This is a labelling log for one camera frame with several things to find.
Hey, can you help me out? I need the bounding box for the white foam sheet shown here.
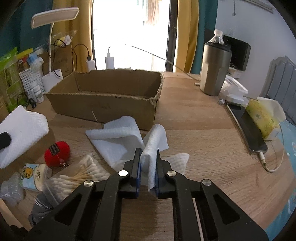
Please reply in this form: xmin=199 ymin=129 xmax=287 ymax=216
xmin=1 ymin=105 xmax=49 ymax=169
xmin=85 ymin=115 xmax=190 ymax=193

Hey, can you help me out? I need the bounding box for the grey sock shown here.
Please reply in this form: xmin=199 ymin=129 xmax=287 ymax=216
xmin=28 ymin=192 xmax=57 ymax=227

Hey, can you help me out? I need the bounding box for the green snack package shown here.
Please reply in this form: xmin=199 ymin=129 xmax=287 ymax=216
xmin=0 ymin=47 xmax=26 ymax=113

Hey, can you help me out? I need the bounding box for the black cylindrical device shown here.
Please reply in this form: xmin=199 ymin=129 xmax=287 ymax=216
xmin=29 ymin=98 xmax=37 ymax=109

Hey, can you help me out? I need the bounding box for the cartoon duck tissue pack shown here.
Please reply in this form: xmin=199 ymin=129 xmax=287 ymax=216
xmin=21 ymin=164 xmax=52 ymax=192

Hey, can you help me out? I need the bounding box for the bubble wrap bag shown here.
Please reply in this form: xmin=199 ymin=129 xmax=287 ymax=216
xmin=1 ymin=172 xmax=23 ymax=206

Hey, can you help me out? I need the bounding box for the white pill bottle front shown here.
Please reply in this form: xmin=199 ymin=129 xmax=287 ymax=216
xmin=32 ymin=85 xmax=44 ymax=103

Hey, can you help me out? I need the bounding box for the white pill bottle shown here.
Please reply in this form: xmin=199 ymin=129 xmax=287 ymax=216
xmin=32 ymin=85 xmax=44 ymax=103
xmin=30 ymin=81 xmax=41 ymax=102

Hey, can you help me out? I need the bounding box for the white pill bottle rear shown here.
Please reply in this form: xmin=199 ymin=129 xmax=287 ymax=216
xmin=30 ymin=81 xmax=41 ymax=102

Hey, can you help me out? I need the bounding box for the white perforated storage basket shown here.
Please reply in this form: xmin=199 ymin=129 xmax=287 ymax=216
xmin=19 ymin=68 xmax=45 ymax=98

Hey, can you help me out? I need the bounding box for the cotton swab bag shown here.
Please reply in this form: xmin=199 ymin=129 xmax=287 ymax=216
xmin=43 ymin=153 xmax=110 ymax=205

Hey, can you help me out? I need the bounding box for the white desk lamp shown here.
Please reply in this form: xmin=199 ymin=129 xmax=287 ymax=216
xmin=31 ymin=7 xmax=80 ymax=93

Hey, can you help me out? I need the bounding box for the brown cardboard box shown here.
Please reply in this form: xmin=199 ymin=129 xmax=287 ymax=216
xmin=46 ymin=69 xmax=164 ymax=131

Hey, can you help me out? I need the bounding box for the black smartphone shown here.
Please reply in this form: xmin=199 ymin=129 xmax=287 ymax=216
xmin=226 ymin=103 xmax=268 ymax=154

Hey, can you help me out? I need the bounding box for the white plastic container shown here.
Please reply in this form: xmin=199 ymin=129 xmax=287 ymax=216
xmin=218 ymin=75 xmax=249 ymax=106

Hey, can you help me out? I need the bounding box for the yellow tissue pack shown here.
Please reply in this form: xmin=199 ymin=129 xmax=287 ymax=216
xmin=246 ymin=96 xmax=286 ymax=141

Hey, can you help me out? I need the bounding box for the stainless steel tumbler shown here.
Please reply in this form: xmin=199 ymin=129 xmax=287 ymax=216
xmin=200 ymin=43 xmax=232 ymax=96

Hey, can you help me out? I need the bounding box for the grey padded headboard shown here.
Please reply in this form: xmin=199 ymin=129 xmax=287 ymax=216
xmin=260 ymin=56 xmax=296 ymax=124

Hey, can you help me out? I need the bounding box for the black television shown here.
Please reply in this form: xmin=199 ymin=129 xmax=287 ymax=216
xmin=223 ymin=35 xmax=251 ymax=71

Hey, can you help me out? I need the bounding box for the clear plastic water bottle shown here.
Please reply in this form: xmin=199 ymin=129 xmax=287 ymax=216
xmin=208 ymin=29 xmax=224 ymax=45

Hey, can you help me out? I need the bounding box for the red plush ball keychain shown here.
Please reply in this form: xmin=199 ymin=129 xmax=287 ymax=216
xmin=44 ymin=141 xmax=70 ymax=168

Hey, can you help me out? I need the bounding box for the white phone charging cable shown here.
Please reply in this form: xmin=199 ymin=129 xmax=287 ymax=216
xmin=258 ymin=129 xmax=286 ymax=173

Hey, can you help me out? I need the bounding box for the white charger with black cable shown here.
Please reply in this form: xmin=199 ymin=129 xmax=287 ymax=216
xmin=86 ymin=55 xmax=96 ymax=72

